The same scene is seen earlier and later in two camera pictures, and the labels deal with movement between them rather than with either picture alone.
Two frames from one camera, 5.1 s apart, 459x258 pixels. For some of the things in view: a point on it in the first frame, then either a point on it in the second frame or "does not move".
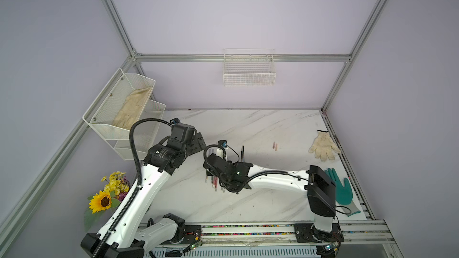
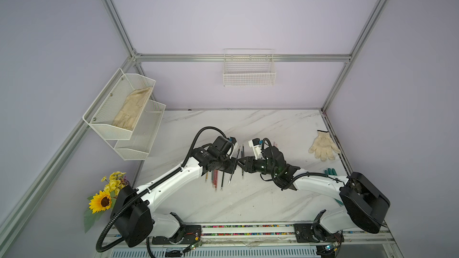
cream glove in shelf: [132, 107] does not move
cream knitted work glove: [323, 146] does not move
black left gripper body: [196, 145] → [225, 164]
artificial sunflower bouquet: [115, 186] does not move
